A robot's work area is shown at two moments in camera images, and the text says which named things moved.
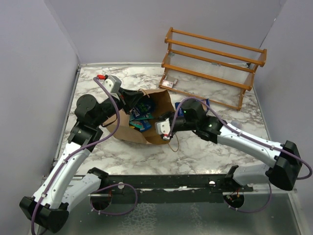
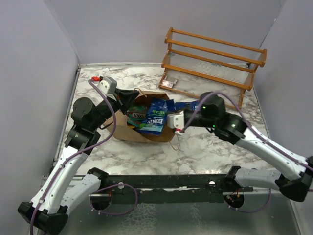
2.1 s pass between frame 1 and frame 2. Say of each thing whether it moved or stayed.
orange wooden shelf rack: stayed
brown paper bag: stayed
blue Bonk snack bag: moved
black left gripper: stayed
